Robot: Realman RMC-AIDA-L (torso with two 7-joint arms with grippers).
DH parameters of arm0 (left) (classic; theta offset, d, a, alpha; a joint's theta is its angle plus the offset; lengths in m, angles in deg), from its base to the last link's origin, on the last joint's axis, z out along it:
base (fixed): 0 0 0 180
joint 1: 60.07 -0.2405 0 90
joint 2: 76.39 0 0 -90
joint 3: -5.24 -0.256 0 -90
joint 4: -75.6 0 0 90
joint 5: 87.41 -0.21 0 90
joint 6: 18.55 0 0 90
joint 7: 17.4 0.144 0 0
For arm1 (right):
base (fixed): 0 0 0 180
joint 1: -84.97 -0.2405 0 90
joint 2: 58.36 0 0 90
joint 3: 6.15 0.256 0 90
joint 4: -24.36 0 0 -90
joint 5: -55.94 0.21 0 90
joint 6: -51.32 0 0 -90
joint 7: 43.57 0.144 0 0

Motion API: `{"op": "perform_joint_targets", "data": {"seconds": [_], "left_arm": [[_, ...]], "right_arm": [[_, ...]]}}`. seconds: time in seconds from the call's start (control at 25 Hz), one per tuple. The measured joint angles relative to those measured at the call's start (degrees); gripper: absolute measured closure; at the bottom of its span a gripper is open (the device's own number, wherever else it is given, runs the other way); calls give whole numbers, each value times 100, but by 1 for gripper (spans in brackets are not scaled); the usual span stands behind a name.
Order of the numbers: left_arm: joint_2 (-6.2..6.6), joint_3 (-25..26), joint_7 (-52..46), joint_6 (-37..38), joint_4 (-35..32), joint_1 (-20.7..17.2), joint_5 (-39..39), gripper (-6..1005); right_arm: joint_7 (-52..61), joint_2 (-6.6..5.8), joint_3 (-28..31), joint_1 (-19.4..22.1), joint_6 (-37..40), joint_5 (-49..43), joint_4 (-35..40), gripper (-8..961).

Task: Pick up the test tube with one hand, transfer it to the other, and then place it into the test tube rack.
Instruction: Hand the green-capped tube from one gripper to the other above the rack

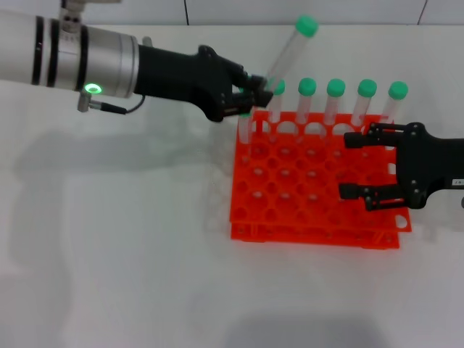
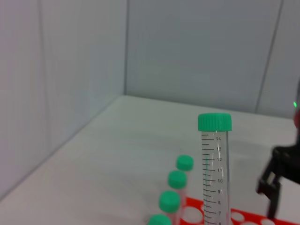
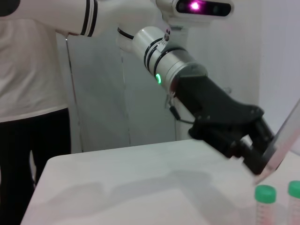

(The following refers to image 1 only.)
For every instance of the orange test tube rack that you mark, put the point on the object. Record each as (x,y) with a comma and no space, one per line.
(311,203)

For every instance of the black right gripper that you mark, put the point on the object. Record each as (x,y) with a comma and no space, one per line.
(427,163)

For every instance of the clear green-capped test tube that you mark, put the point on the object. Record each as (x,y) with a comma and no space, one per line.
(306,26)
(280,87)
(335,87)
(245,130)
(398,90)
(307,86)
(367,88)

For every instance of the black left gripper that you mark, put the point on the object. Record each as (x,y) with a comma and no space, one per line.
(181,78)

